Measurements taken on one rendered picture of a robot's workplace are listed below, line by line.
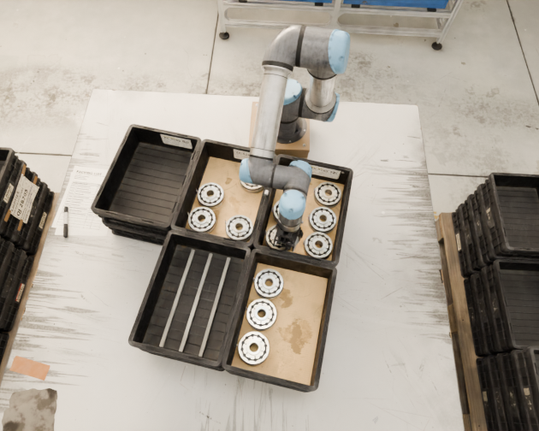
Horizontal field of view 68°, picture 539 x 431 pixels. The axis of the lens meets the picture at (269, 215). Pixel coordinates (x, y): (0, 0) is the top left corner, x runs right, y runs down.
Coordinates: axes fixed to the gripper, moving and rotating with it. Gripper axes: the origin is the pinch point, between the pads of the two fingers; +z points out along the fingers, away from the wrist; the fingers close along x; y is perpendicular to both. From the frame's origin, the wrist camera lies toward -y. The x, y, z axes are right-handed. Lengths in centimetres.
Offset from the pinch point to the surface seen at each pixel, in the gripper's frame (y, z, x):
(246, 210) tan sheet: -7.0, 2.2, -18.7
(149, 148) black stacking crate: -21, 2, -67
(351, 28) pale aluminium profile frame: -205, 73, -11
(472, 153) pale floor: -134, 86, 94
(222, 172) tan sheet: -20.0, 2.3, -34.2
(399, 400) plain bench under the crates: 39, 15, 54
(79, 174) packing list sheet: -5, 15, -96
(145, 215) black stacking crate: 7, 2, -55
